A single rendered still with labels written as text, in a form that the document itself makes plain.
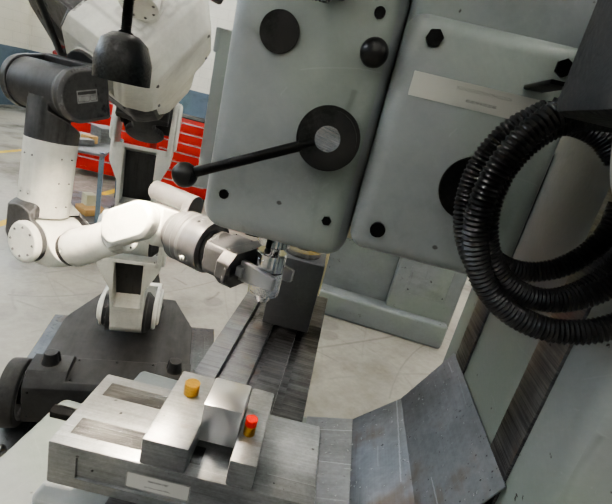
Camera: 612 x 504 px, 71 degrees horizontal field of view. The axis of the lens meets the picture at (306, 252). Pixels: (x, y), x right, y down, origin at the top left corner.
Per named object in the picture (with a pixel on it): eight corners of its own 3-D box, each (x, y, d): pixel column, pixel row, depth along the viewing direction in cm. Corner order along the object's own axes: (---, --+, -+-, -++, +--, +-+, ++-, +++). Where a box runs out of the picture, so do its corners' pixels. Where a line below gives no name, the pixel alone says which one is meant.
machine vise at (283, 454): (45, 482, 57) (48, 415, 54) (104, 408, 71) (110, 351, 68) (302, 546, 57) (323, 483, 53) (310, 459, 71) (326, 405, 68)
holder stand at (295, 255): (261, 322, 110) (277, 249, 104) (274, 288, 131) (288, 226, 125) (307, 333, 110) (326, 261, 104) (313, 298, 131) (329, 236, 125)
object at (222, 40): (192, 185, 62) (215, 26, 55) (202, 182, 66) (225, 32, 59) (218, 192, 62) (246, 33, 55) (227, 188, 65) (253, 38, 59)
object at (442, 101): (345, 247, 51) (413, 2, 42) (351, 207, 74) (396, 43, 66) (506, 290, 50) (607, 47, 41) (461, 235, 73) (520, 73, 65)
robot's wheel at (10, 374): (19, 396, 140) (20, 343, 134) (36, 397, 142) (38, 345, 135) (-10, 443, 122) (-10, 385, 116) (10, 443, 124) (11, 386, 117)
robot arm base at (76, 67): (17, 123, 83) (-15, 64, 75) (68, 94, 91) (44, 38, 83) (76, 142, 79) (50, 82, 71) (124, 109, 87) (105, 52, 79)
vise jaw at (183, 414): (138, 463, 55) (141, 438, 54) (180, 391, 69) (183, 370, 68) (184, 474, 55) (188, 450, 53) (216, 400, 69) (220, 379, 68)
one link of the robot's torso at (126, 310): (103, 307, 158) (105, 196, 131) (160, 312, 163) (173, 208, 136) (92, 340, 146) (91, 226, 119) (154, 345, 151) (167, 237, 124)
